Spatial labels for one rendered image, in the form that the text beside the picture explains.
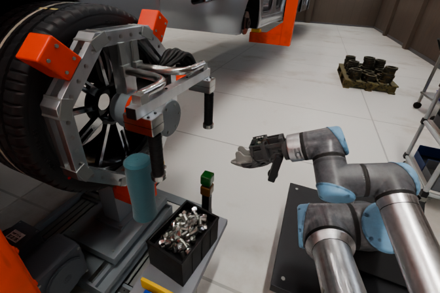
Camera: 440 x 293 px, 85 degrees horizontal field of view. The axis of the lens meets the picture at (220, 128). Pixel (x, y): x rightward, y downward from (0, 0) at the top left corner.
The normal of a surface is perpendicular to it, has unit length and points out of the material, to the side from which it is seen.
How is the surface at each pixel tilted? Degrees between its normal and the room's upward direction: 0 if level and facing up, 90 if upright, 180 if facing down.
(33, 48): 45
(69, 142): 90
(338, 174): 35
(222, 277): 0
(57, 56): 90
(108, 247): 0
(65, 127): 90
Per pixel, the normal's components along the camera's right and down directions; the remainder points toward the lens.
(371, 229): -0.14, -0.35
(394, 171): -0.19, -0.65
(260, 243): 0.04, -0.87
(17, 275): 0.92, 0.22
